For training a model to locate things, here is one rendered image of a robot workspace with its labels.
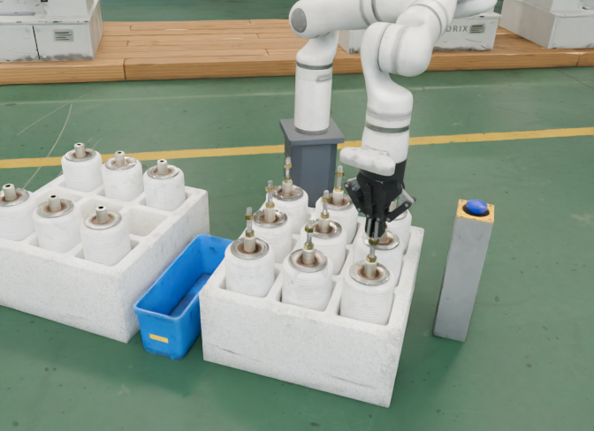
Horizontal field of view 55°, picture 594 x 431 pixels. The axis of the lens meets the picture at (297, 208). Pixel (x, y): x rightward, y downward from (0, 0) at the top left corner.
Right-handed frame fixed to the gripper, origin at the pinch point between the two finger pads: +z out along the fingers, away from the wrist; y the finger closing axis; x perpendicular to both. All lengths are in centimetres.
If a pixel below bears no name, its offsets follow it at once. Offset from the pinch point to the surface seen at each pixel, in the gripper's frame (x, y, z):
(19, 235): 24, 72, 17
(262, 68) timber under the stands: -144, 132, 31
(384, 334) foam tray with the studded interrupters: 5.5, -6.7, 17.3
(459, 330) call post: -20.8, -13.6, 32.2
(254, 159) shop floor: -67, 78, 35
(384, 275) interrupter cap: -0.8, -2.5, 9.8
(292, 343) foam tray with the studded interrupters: 10.7, 9.5, 24.3
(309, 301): 6.9, 8.3, 16.1
